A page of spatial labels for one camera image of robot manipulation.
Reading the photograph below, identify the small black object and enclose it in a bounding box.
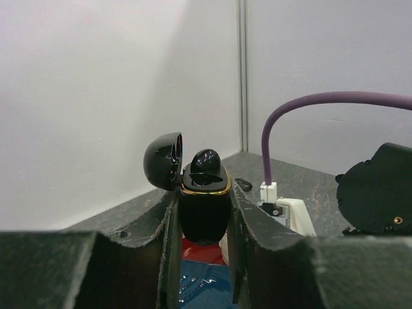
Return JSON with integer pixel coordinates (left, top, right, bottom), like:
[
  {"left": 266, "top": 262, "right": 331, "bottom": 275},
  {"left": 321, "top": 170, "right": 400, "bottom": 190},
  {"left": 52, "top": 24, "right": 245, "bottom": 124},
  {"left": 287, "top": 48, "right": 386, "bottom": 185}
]
[{"left": 234, "top": 178, "right": 253, "bottom": 192}]

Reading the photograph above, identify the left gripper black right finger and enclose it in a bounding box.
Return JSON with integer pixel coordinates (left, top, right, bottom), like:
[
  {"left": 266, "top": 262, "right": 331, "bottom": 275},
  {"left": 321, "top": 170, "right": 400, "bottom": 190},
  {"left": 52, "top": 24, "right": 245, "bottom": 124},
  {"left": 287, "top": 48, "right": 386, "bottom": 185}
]
[{"left": 230, "top": 184, "right": 411, "bottom": 308}]

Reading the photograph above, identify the red round tray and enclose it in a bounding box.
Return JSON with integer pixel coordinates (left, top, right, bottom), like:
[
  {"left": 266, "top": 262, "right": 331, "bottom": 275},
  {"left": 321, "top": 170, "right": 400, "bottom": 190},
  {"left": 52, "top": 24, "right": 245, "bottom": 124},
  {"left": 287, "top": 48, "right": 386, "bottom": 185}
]
[{"left": 182, "top": 238, "right": 225, "bottom": 265}]

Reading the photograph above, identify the black earbud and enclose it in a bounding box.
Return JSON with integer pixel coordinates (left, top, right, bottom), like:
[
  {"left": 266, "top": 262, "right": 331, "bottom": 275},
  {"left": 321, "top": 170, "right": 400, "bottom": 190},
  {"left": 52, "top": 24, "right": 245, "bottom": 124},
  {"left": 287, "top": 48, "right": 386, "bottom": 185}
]
[{"left": 191, "top": 149, "right": 221, "bottom": 173}]

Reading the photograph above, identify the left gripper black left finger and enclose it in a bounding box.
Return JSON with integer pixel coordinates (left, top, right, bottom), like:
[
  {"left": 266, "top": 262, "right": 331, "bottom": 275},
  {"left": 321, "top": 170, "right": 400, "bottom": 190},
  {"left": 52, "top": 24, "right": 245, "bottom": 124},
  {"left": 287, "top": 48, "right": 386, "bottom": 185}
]
[{"left": 1, "top": 192, "right": 179, "bottom": 308}]

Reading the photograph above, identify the blue shell-shaped dish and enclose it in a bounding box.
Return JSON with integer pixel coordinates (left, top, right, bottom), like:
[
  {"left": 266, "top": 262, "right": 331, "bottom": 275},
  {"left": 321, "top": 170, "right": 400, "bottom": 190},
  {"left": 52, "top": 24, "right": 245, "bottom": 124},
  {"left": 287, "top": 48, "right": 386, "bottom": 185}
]
[{"left": 179, "top": 260, "right": 238, "bottom": 309}]

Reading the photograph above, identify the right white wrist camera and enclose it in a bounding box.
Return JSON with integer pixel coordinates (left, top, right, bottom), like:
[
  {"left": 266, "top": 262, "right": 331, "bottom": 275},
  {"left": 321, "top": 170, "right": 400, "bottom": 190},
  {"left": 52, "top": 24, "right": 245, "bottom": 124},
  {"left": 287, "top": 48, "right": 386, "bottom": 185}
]
[{"left": 257, "top": 182, "right": 316, "bottom": 237}]

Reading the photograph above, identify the right aluminium frame post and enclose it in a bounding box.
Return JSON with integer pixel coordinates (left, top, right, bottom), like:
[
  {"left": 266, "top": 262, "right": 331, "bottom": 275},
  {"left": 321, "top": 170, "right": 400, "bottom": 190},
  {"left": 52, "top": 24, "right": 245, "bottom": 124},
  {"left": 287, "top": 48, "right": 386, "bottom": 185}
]
[{"left": 237, "top": 0, "right": 248, "bottom": 152}]

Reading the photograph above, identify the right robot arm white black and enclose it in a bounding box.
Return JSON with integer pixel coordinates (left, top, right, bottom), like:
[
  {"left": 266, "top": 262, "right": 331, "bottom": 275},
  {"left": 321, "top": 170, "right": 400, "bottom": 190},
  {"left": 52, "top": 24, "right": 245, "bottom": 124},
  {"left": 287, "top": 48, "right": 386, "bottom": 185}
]
[{"left": 335, "top": 143, "right": 411, "bottom": 236}]

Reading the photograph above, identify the black earbud charging case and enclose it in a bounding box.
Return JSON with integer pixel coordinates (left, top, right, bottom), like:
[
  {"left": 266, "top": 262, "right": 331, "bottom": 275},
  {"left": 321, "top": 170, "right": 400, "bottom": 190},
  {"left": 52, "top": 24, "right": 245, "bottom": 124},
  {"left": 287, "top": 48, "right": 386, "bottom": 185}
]
[{"left": 143, "top": 132, "right": 231, "bottom": 246}]

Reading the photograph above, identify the beige ceramic cup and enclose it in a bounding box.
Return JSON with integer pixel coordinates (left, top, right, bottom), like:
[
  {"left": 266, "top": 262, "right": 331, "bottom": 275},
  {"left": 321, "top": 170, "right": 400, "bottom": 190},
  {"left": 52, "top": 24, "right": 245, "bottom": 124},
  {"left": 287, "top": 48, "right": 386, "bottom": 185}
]
[{"left": 218, "top": 232, "right": 229, "bottom": 265}]

